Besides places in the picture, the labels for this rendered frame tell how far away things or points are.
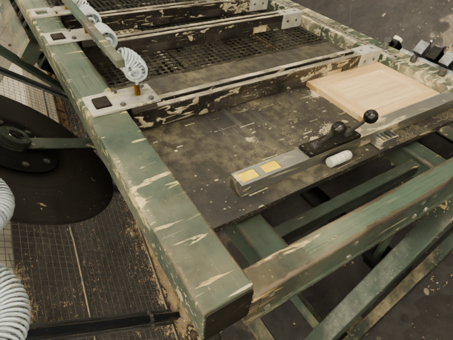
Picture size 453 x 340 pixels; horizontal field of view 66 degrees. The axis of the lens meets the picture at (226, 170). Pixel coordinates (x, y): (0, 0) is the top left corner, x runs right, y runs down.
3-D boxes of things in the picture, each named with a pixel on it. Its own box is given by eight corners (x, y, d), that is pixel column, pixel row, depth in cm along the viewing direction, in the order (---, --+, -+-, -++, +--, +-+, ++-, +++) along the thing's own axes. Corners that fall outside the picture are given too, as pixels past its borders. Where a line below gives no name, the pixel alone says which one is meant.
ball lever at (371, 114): (351, 139, 101) (384, 117, 90) (342, 143, 100) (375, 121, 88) (344, 128, 102) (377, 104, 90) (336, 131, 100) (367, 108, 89)
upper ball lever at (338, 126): (321, 151, 96) (352, 129, 84) (311, 155, 94) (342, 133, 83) (315, 139, 97) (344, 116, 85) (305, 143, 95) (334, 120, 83)
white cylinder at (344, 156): (331, 170, 95) (351, 160, 99) (334, 161, 93) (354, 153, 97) (323, 163, 97) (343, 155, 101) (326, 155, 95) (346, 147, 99)
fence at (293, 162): (454, 106, 126) (460, 96, 124) (240, 197, 85) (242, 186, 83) (442, 100, 129) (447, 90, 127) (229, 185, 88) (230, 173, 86)
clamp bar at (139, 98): (379, 67, 147) (402, 7, 131) (100, 148, 95) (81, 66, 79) (361, 58, 153) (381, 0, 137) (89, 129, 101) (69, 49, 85)
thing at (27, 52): (175, 103, 214) (34, 30, 150) (162, 123, 218) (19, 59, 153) (133, 59, 257) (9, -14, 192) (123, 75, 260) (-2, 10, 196)
